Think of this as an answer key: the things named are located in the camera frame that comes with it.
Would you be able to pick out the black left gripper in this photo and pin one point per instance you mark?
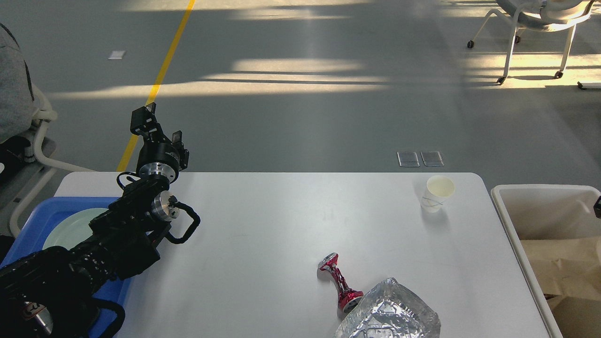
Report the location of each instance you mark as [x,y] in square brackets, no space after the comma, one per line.
[157,157]

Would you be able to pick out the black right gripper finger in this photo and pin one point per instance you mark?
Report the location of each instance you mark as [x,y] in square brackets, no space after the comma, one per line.
[597,208]

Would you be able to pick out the brown paper bag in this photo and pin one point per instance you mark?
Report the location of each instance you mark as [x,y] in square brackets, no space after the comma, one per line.
[566,267]

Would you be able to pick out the light green plate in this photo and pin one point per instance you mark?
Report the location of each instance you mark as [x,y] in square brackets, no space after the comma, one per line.
[73,230]

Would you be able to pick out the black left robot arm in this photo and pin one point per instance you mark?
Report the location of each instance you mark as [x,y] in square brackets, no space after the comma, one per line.
[51,293]

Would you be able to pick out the white plastic bin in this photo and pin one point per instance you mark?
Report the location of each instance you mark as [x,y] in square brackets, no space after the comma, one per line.
[545,212]

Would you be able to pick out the white chair left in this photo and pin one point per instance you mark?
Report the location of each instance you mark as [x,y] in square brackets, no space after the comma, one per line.
[26,115]

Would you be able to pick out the white chair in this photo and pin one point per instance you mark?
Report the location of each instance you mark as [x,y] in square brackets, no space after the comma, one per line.
[26,115]
[539,16]

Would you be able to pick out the blue plastic tray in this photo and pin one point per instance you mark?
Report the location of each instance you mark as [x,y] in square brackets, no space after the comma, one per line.
[43,220]

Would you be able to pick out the right floor outlet plate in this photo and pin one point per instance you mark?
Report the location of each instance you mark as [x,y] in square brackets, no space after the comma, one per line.
[432,158]

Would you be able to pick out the floor outlet plate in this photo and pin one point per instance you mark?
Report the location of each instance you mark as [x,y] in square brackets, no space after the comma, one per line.
[432,158]
[408,159]

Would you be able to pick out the left floor outlet plate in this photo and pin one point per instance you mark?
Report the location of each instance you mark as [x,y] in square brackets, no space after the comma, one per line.
[408,159]

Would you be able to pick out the white chair top right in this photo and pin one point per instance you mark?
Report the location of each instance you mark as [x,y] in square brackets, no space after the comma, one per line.
[539,16]

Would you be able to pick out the crumpled aluminium foil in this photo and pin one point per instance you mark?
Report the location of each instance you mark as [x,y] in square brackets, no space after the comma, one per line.
[390,310]

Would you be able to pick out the crushed red soda can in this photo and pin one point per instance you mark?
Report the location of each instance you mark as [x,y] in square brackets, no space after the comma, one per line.
[348,298]

